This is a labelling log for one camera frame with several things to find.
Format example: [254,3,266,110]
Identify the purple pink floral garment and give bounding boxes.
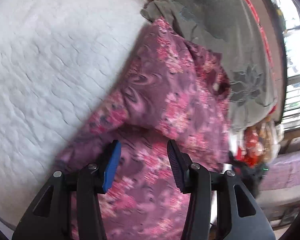
[56,18,230,239]

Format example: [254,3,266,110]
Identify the red plush toy pile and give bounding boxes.
[234,116,284,167]

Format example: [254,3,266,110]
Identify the window with bars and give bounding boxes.
[271,0,300,131]

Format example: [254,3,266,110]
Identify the grey floral embroidered pillow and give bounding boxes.
[141,0,277,131]

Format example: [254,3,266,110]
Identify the white quilted bed cover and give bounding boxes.
[0,0,149,225]

